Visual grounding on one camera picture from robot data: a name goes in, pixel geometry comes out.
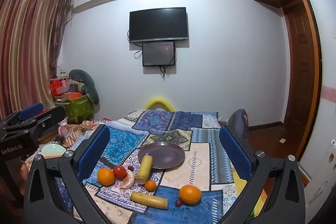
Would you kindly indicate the grey backpack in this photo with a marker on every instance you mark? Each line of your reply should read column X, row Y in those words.
column 239, row 121

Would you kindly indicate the brown wooden door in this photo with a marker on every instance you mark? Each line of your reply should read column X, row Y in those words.
column 299, row 69

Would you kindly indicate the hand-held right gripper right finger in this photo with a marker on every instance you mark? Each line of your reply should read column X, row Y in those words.
column 235, row 153

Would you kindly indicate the red toy box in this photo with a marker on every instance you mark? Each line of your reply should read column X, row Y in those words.
column 56, row 87

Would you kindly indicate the small white floor object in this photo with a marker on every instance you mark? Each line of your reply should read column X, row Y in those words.
column 282, row 140

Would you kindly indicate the yellow plush cushion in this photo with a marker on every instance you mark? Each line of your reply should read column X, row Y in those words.
column 158, row 101

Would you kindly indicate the red tomato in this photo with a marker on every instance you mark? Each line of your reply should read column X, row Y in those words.
column 120, row 172

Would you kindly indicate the patchwork printed blanket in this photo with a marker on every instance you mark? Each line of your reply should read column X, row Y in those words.
column 123, row 140

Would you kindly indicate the large black wall television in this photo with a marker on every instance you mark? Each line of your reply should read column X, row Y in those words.
column 157, row 24

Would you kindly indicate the white wardrobe door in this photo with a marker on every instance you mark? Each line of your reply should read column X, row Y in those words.
column 323, row 56

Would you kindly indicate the small red object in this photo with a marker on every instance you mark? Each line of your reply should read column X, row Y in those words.
column 105, row 118

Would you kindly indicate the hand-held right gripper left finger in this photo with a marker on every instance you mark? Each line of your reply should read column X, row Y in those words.
column 95, row 150

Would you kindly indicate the purple round plate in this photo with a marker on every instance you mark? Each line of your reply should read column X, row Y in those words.
column 165, row 154

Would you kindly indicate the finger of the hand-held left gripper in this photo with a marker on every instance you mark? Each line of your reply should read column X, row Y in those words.
column 50, row 117
column 31, row 109

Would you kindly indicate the grey plush toy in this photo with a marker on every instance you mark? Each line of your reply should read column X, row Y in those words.
column 88, row 82

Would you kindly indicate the green patterned box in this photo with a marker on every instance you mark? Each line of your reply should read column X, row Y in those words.
column 78, row 108

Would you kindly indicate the large orange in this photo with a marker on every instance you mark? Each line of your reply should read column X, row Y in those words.
column 190, row 194
column 106, row 176

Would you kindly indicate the orange box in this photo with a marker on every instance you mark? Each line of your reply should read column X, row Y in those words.
column 73, row 96

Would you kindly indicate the small tangerine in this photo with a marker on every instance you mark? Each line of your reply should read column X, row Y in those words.
column 150, row 185

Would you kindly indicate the pink doll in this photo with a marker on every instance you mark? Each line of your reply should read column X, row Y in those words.
column 63, row 128

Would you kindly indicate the dark red jujube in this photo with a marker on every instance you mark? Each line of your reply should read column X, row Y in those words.
column 130, row 168
column 178, row 203

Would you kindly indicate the orange floral bedsheet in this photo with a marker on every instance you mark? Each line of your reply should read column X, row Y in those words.
column 78, row 132

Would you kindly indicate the yellow bedsheet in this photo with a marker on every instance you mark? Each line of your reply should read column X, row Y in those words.
column 239, row 186

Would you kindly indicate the striped curtain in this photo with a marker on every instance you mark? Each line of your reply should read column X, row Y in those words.
column 26, row 43

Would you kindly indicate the mint green round lid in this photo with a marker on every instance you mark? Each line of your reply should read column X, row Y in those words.
column 53, row 151

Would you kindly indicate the small black wall monitor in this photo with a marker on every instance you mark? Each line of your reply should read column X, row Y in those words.
column 158, row 53

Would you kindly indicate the plastic-wrapped sausage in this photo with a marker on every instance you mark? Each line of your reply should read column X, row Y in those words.
column 128, row 181

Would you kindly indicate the yellow banana piece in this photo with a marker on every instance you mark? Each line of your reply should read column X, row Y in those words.
column 144, row 169
column 148, row 200

